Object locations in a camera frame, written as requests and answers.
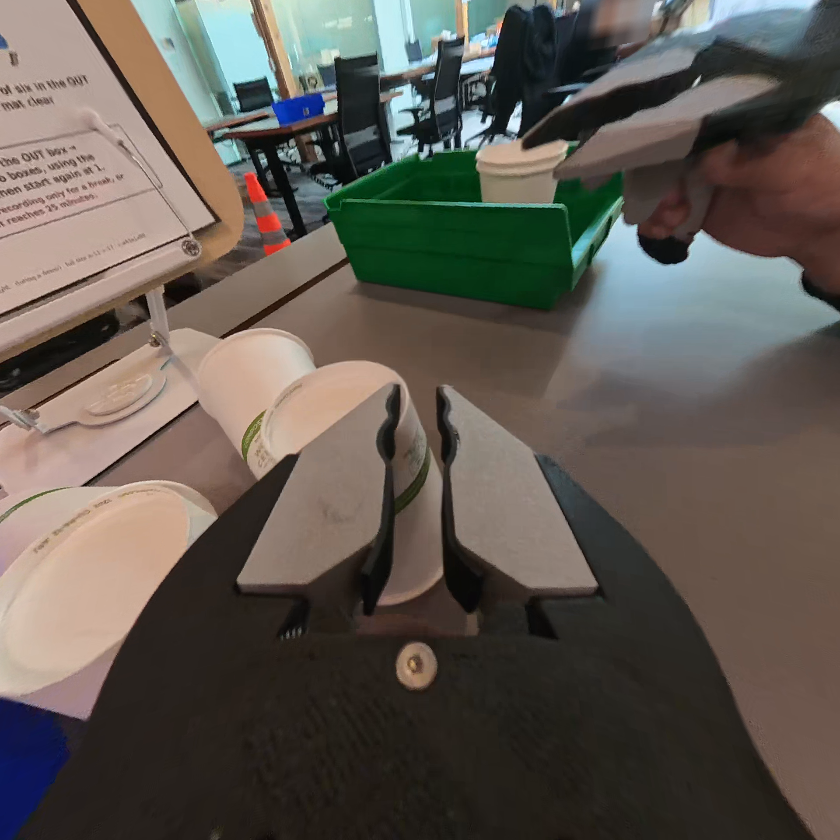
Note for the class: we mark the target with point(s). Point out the brown desk black legs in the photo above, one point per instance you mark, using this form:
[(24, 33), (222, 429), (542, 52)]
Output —
[(275, 131)]

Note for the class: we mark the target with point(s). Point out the orange striped traffic cone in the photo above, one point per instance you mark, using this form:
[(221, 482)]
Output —
[(268, 216)]

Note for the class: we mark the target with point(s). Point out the blue plastic bin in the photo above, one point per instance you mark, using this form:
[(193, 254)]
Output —
[(26, 774)]

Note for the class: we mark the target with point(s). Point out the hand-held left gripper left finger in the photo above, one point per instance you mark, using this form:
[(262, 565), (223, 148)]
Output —
[(315, 518)]

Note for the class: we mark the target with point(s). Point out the black office chair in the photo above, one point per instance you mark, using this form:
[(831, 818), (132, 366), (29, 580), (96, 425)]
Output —
[(254, 95), (443, 98), (358, 118)]

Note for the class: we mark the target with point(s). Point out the green plastic bin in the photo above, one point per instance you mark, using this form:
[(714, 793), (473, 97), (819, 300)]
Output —
[(459, 256)]

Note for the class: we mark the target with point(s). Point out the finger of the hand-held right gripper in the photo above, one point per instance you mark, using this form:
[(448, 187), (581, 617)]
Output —
[(656, 131), (623, 92)]

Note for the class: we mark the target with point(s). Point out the dark jacket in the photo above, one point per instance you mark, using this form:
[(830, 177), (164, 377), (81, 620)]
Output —
[(525, 65)]

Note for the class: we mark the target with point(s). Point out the small blue storage bin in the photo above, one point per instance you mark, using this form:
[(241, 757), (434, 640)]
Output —
[(298, 109)]

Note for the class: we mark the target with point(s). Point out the person's right hand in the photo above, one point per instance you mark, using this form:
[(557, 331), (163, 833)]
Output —
[(774, 197)]

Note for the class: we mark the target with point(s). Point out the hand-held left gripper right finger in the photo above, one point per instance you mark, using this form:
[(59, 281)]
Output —
[(518, 518)]

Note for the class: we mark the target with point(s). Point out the instruction sheet on stand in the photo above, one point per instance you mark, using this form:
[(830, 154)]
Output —
[(197, 131)]

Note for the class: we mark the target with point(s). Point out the printed instruction sheet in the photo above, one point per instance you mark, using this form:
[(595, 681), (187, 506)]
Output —
[(65, 164)]

